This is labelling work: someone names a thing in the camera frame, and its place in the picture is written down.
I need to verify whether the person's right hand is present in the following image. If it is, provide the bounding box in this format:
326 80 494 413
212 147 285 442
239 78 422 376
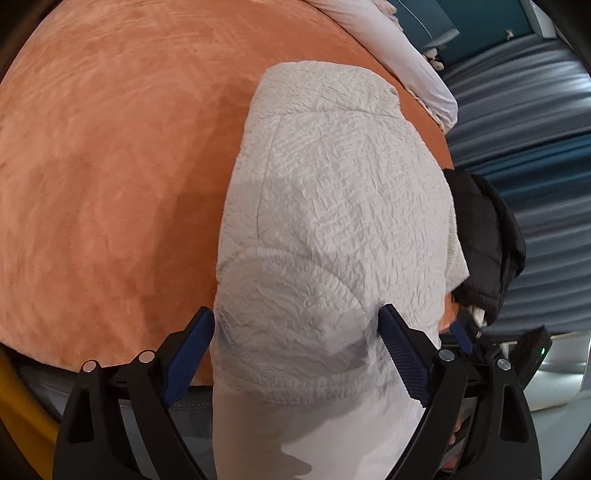
444 408 470 477

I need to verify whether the white puffer jacket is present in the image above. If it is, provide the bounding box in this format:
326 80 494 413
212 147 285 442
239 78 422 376
210 60 472 480

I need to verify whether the orange plush bed blanket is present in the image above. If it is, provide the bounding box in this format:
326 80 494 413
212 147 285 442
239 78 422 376
0 0 455 386

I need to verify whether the black puffer jacket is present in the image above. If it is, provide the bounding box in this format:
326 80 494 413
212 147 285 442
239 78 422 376
442 168 527 326

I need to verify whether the blue padded headboard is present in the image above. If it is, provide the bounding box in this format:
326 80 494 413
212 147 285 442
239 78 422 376
392 0 546 65

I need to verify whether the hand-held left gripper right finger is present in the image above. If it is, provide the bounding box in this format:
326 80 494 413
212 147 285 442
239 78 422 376
378 303 542 480

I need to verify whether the grey blue curtain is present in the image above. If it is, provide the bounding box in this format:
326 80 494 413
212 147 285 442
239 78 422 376
434 37 591 370

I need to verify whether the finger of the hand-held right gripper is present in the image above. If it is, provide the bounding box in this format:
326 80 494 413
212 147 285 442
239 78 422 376
450 321 481 357

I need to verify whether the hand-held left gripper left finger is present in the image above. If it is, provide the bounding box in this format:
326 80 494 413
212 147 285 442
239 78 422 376
53 305 216 480

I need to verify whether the pale pink duvet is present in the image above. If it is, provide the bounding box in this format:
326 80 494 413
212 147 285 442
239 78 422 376
309 0 459 134

